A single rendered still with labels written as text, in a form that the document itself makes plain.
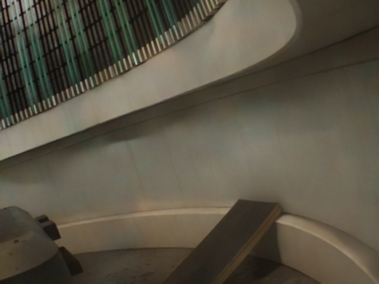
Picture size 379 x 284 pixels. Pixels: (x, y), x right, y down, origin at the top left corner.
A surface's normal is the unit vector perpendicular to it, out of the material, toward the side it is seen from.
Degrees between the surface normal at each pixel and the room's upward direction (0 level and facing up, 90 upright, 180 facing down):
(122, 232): 90
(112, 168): 90
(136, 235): 90
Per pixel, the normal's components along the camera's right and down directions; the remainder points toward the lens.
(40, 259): 0.34, -0.87
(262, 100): -0.89, 0.30
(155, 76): -0.77, 0.29
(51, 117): -0.34, 0.18
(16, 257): 0.22, -0.79
